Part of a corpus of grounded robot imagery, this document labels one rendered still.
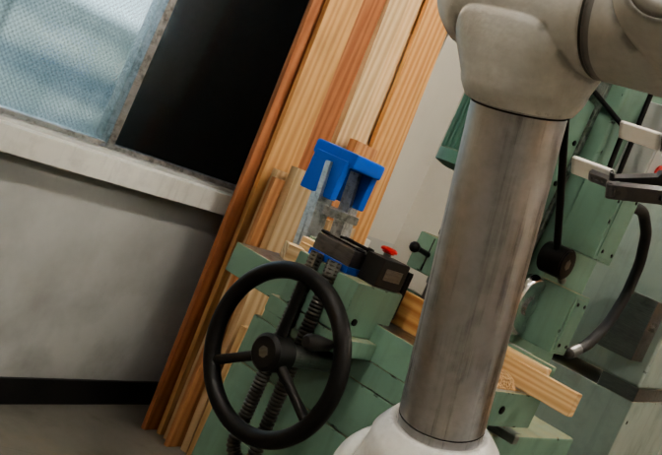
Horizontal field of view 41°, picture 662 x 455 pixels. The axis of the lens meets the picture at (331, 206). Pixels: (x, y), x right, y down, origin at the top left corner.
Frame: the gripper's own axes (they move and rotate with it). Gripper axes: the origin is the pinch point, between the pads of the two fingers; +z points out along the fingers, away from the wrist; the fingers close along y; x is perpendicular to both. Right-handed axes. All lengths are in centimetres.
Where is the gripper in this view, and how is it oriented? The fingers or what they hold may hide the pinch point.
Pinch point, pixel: (603, 148)
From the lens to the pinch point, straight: 145.0
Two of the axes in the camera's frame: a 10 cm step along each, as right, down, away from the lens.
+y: 7.1, -4.5, 5.4
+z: -7.0, -3.5, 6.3
